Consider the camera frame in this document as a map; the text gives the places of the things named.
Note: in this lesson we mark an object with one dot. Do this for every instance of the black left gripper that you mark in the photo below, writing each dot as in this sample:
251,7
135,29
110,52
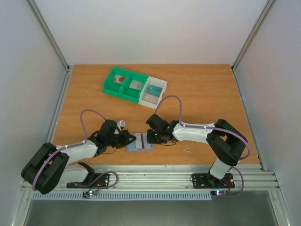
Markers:
126,140

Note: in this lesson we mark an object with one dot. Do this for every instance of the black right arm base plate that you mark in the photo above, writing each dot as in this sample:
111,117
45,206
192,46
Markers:
207,181

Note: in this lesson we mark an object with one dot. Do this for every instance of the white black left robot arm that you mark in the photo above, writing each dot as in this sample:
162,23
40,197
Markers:
55,165

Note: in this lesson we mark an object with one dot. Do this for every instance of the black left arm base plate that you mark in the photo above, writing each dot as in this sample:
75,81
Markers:
98,180

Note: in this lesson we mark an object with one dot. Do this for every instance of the aluminium front rail frame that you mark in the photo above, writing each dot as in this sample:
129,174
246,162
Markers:
177,177

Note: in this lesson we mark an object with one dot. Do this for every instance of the green double storage bin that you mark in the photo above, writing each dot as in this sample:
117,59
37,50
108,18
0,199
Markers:
122,90

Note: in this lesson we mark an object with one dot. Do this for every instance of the silver grey card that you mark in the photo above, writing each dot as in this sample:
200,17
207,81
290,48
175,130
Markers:
137,85

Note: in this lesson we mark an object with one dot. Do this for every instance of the aluminium corner post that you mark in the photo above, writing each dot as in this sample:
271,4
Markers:
255,29
40,18

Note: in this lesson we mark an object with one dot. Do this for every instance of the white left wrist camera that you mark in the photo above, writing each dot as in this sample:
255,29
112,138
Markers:
121,124

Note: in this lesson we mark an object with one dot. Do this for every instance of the white floral credit card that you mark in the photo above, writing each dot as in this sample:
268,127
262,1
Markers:
140,142

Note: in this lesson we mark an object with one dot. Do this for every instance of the left aluminium corner post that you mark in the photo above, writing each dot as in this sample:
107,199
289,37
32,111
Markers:
40,18

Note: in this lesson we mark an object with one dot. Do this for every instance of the right aluminium corner post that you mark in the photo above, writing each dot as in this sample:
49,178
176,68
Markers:
255,29

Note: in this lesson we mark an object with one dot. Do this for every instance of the white storage bin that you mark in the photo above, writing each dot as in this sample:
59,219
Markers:
149,100

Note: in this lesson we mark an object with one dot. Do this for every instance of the grey slotted cable duct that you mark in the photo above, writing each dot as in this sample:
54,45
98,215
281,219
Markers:
125,196

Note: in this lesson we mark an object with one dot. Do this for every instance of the teal credit card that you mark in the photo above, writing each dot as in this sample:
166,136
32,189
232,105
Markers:
154,90

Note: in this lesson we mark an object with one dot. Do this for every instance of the red patterned card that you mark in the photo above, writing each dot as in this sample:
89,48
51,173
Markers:
118,79

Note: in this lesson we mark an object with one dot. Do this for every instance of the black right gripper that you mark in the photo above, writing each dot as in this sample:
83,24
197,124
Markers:
152,136

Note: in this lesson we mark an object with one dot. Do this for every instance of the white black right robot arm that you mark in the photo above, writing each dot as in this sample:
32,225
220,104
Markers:
225,141

